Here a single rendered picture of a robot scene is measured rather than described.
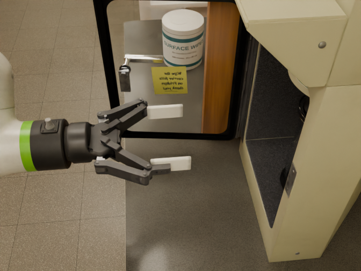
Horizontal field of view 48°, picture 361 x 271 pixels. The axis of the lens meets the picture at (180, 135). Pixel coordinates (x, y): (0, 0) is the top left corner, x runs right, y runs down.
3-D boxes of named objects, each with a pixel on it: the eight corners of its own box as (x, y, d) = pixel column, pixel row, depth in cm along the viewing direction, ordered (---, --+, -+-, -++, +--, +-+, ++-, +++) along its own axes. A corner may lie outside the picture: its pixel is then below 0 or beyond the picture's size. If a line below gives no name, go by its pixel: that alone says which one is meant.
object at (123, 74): (130, 93, 91) (128, 72, 87) (120, 93, 91) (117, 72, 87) (131, 87, 92) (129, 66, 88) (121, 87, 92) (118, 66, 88)
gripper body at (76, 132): (63, 146, 69) (118, 142, 69) (67, 112, 75) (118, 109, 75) (71, 174, 74) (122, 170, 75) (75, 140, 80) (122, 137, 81)
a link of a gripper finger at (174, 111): (147, 119, 81) (147, 116, 82) (182, 117, 81) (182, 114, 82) (146, 108, 79) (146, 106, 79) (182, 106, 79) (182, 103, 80)
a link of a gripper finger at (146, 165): (103, 134, 73) (98, 138, 72) (152, 162, 69) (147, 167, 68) (107, 149, 76) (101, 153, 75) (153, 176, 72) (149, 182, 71)
